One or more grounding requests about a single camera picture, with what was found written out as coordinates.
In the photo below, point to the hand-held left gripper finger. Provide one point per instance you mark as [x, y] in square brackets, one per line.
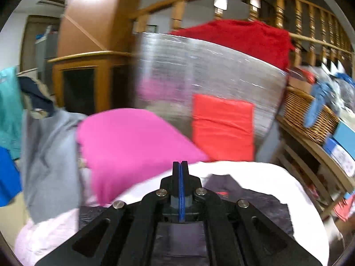
[177, 188]
[183, 188]

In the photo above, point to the dark grey jacket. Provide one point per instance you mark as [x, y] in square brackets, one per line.
[258, 210]

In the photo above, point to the pink pillow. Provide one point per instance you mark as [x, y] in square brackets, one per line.
[133, 149]

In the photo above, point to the red-orange pillow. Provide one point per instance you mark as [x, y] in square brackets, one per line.
[222, 127]

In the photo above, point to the white embossed bedspread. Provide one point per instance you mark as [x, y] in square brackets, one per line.
[277, 177]

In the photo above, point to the silver foil insulation board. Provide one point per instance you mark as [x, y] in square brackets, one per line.
[216, 69]

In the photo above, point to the wooden shelf unit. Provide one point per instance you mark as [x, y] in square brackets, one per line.
[305, 144]

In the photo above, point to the light grey garment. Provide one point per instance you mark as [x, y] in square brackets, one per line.
[47, 166]

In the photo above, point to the wooden cabinet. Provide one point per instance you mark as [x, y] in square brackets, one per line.
[102, 74]

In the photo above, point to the wicker basket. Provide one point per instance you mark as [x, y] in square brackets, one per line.
[296, 110]

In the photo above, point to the blue cloth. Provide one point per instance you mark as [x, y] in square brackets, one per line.
[316, 99]

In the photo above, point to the red cloth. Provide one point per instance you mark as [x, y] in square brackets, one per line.
[344, 207]

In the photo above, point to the red blanket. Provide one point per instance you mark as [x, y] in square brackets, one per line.
[244, 38]

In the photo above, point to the blue jacket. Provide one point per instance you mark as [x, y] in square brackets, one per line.
[7, 177]

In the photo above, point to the navy garment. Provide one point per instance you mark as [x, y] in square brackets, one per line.
[33, 91]

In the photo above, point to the brown curved wooden panel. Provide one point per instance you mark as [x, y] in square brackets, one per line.
[91, 27]

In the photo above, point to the teal jacket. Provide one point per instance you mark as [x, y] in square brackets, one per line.
[9, 110]

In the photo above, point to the grey refrigerator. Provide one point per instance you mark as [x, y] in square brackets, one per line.
[45, 52]

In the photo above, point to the wooden stair railing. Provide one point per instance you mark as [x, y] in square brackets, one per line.
[278, 8]

